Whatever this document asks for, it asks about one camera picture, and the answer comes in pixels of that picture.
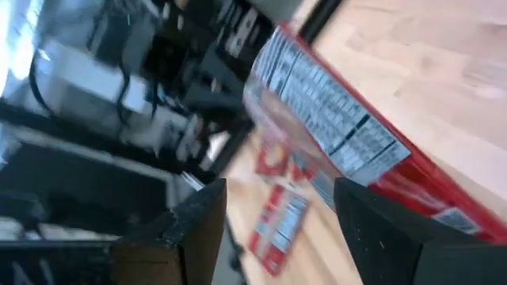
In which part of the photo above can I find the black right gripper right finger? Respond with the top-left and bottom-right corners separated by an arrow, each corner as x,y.
334,177 -> 507,285

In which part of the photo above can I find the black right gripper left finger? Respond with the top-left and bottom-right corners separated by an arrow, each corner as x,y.
0,177 -> 227,285

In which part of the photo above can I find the red Orville popcorn bag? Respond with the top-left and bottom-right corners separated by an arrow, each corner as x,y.
248,183 -> 313,278
253,132 -> 322,188
242,22 -> 507,245

